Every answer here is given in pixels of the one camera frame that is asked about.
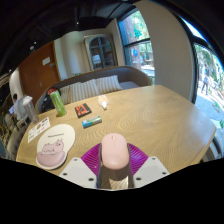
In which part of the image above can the grey curved sofa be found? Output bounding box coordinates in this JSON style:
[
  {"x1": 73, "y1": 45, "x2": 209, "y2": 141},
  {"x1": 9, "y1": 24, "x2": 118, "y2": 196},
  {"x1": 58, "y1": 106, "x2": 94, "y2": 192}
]
[{"x1": 34, "y1": 65, "x2": 153, "y2": 114}]

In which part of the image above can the black and red backpack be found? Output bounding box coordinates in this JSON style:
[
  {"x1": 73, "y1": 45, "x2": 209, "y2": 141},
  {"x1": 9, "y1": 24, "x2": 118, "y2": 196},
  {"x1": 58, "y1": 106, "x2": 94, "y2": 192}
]
[{"x1": 41, "y1": 87, "x2": 59, "y2": 111}]

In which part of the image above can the pink computer mouse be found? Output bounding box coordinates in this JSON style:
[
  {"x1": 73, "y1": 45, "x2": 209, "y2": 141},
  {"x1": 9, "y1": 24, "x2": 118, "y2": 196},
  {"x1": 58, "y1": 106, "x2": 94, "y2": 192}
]
[{"x1": 100, "y1": 132, "x2": 130, "y2": 170}]

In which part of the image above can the striped cushion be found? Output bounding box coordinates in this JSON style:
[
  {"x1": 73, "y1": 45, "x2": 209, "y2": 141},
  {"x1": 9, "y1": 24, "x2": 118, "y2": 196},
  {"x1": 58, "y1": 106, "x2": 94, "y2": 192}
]
[
  {"x1": 59, "y1": 83, "x2": 73, "y2": 105},
  {"x1": 94, "y1": 75, "x2": 123, "y2": 95},
  {"x1": 68, "y1": 78, "x2": 101, "y2": 103}
]

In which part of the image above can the small green-blue pack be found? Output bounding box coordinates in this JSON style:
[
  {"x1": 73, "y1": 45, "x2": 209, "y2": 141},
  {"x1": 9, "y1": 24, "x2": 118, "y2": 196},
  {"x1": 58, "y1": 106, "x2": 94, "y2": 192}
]
[{"x1": 81, "y1": 115, "x2": 103, "y2": 129}]

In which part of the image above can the grey tufted chair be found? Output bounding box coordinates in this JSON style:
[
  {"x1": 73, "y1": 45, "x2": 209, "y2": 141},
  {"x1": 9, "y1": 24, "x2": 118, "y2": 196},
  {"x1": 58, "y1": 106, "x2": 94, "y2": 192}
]
[{"x1": 6, "y1": 123, "x2": 29, "y2": 161}]

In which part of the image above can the black and red box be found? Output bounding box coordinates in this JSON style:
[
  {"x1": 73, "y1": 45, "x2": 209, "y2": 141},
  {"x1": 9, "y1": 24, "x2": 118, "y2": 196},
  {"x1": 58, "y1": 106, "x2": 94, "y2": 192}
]
[{"x1": 74, "y1": 102, "x2": 93, "y2": 119}]

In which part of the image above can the white chair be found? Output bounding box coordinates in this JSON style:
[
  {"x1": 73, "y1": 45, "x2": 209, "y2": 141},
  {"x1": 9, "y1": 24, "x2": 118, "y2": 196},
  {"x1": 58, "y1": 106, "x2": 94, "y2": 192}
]
[{"x1": 12, "y1": 99, "x2": 31, "y2": 129}]

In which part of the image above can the arched glass-door cabinet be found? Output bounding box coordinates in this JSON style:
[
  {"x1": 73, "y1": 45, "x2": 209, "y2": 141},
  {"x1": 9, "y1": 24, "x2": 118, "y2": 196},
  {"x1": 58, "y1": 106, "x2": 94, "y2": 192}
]
[{"x1": 83, "y1": 33, "x2": 118, "y2": 72}]

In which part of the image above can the person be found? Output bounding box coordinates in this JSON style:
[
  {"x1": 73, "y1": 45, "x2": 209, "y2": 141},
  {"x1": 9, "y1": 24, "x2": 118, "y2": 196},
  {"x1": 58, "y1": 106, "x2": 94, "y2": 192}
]
[{"x1": 11, "y1": 93, "x2": 21, "y2": 118}]

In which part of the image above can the green drink can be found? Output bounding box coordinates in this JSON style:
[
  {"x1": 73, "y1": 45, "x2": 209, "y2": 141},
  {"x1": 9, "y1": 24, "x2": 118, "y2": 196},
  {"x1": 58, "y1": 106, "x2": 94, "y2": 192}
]
[{"x1": 49, "y1": 89, "x2": 68, "y2": 117}]

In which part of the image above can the white squeeze tube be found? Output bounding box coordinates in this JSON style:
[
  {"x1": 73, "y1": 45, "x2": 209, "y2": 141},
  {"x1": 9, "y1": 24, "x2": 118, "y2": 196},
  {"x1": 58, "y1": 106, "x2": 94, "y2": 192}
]
[{"x1": 97, "y1": 94, "x2": 110, "y2": 111}]

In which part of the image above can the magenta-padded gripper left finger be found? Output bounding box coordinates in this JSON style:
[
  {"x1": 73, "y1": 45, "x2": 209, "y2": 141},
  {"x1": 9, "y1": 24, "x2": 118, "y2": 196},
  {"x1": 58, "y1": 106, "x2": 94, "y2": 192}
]
[{"x1": 59, "y1": 143, "x2": 103, "y2": 190}]

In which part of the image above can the brown wooden door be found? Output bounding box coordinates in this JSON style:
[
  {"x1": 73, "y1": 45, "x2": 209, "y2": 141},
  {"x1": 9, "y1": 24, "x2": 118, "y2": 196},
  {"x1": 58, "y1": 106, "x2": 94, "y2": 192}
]
[{"x1": 18, "y1": 40, "x2": 62, "y2": 104}]

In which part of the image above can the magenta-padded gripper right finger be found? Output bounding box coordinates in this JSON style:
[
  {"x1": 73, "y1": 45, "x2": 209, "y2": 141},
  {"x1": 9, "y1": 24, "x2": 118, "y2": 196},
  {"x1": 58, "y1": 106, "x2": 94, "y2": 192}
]
[{"x1": 126, "y1": 143, "x2": 170, "y2": 190}]

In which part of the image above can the white pig-print mouse pad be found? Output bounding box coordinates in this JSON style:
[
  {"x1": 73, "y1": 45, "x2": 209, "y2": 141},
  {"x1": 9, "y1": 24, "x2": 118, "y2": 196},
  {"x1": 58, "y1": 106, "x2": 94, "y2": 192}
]
[{"x1": 35, "y1": 123, "x2": 76, "y2": 171}]

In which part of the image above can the white sticker sheet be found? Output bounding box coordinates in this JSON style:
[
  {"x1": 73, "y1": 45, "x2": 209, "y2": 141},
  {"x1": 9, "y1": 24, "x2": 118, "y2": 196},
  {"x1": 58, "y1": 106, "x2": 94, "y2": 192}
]
[{"x1": 27, "y1": 116, "x2": 51, "y2": 144}]

